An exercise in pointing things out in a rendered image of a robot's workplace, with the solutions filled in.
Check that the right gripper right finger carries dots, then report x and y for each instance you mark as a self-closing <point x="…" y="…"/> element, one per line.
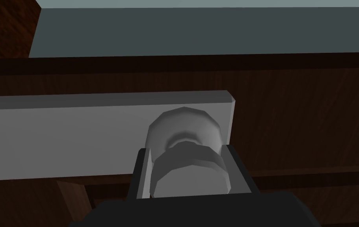
<point x="239" y="175"/>

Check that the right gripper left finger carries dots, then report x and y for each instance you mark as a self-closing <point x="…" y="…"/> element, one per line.
<point x="142" y="176"/>

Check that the grey round door knob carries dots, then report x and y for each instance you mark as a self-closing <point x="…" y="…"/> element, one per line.
<point x="185" y="151"/>

